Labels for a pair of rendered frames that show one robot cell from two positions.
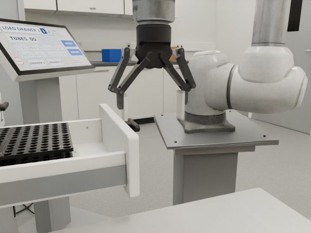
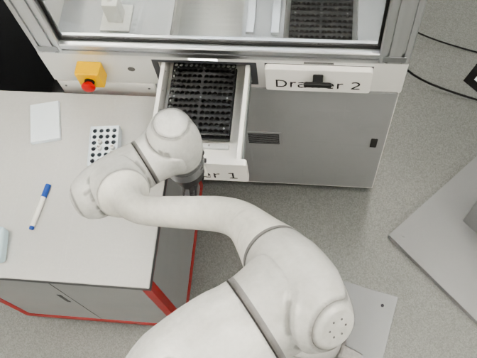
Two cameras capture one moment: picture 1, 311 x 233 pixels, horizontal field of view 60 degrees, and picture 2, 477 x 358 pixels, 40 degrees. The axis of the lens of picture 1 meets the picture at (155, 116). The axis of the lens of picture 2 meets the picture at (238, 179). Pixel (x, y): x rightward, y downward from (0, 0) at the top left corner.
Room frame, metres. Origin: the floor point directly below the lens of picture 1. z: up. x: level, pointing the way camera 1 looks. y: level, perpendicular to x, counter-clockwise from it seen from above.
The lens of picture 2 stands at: (1.07, -0.43, 2.43)
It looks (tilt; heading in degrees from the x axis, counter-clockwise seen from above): 67 degrees down; 127
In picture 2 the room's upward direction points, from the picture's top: 12 degrees counter-clockwise
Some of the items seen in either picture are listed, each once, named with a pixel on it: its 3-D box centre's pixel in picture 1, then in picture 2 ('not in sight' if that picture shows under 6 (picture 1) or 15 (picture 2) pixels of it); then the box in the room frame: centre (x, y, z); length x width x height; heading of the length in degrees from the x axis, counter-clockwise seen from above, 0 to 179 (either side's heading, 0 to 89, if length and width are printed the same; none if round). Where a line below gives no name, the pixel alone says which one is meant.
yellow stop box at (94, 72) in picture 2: not in sight; (90, 75); (0.14, 0.22, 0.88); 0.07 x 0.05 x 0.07; 20
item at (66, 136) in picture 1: (65, 135); (196, 131); (0.51, 0.18, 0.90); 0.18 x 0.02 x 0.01; 20
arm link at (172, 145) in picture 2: not in sight; (170, 143); (0.60, -0.01, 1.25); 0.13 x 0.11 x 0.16; 58
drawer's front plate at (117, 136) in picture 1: (115, 141); (193, 167); (0.54, 0.09, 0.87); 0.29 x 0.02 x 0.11; 20
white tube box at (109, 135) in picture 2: not in sight; (104, 148); (0.24, 0.07, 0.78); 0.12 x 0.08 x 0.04; 116
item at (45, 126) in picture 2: not in sight; (45, 122); (0.03, 0.07, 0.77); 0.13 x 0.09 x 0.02; 124
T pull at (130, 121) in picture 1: (127, 125); not in sight; (0.55, 0.06, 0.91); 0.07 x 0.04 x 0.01; 20
